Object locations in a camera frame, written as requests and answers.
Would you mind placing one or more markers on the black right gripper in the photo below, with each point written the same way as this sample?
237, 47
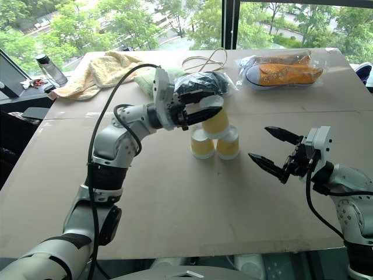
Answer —
300, 160

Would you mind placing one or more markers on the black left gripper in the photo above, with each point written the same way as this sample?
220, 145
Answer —
179, 109

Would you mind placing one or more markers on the yellow paper cup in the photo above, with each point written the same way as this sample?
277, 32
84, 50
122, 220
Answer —
228, 146
217, 124
201, 146

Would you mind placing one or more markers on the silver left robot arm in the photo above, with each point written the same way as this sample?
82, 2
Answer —
110, 143

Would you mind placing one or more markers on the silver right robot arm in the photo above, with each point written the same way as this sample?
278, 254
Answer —
349, 186

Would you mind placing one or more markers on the black item in plastic bag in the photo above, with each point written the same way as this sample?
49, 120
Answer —
201, 80

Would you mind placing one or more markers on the orange sneakers in plastic bag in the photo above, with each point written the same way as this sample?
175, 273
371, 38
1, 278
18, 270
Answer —
242, 65

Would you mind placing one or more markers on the light green cloth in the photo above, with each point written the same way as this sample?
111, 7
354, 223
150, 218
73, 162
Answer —
144, 81

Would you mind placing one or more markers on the orange canvas sneaker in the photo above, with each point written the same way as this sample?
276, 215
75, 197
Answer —
285, 74
279, 59

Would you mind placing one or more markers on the pale yellow towel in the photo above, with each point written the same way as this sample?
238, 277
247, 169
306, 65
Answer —
99, 73

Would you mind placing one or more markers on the white rounded shape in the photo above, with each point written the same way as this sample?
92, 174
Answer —
247, 262

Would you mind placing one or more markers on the clear water bottle black cap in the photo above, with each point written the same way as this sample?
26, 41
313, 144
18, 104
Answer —
54, 73

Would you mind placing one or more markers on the small red items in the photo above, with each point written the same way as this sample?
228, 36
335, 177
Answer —
39, 83

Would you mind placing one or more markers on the black side desk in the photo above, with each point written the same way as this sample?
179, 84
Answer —
26, 100

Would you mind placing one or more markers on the crumpled white tissue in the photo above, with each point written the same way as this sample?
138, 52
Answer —
25, 83

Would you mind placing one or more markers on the dark monitor panel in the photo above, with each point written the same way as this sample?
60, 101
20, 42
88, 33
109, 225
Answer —
10, 78

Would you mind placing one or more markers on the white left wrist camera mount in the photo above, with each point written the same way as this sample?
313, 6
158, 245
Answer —
161, 87

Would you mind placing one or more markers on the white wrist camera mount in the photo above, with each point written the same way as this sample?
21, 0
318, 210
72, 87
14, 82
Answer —
322, 140
161, 87

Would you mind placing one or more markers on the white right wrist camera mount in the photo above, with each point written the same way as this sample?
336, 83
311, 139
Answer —
322, 140

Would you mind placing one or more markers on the dark window frame post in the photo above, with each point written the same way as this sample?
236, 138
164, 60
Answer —
230, 23

